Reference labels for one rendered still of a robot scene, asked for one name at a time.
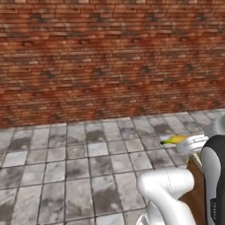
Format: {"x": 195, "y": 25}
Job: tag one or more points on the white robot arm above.
{"x": 168, "y": 187}

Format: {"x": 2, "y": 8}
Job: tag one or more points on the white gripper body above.
{"x": 192, "y": 144}

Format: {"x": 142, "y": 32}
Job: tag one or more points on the brown wooden dining table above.
{"x": 195, "y": 190}

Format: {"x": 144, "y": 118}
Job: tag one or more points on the yellow banana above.
{"x": 175, "y": 139}

